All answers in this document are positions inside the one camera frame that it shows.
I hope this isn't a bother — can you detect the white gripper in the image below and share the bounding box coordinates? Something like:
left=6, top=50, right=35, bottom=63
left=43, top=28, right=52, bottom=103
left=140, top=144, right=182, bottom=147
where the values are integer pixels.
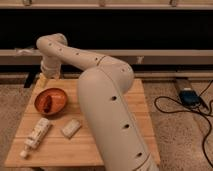
left=39, top=59, right=61, bottom=88

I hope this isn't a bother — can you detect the white sponge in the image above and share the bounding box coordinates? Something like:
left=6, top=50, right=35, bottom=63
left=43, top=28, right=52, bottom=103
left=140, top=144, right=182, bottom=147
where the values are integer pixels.
left=61, top=119, right=81, bottom=139

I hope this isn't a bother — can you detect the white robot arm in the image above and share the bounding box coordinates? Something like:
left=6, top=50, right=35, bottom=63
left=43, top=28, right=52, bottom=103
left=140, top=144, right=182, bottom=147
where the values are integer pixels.
left=36, top=34, right=159, bottom=171

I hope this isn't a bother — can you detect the orange bowl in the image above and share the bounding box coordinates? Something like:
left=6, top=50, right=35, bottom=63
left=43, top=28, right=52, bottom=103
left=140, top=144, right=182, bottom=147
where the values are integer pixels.
left=34, top=88, right=68, bottom=115

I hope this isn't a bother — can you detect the brown item in bowl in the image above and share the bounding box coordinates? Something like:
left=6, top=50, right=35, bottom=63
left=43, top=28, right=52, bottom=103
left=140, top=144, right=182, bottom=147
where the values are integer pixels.
left=43, top=95, right=52, bottom=113

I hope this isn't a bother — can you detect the white tube bottle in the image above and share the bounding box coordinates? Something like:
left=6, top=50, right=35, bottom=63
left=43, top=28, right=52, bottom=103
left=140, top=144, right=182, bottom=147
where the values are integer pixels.
left=20, top=118, right=51, bottom=158

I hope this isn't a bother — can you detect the wooden table board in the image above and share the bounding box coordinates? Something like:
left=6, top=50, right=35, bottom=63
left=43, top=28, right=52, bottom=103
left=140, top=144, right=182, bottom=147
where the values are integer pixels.
left=5, top=79, right=160, bottom=167

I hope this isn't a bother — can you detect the blue device on floor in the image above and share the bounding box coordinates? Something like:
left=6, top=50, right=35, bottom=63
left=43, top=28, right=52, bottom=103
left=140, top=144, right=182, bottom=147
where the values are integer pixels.
left=179, top=89, right=200, bottom=107

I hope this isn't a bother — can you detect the black cable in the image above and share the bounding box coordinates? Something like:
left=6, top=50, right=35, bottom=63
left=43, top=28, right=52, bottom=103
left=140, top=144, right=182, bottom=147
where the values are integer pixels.
left=153, top=79, right=213, bottom=168

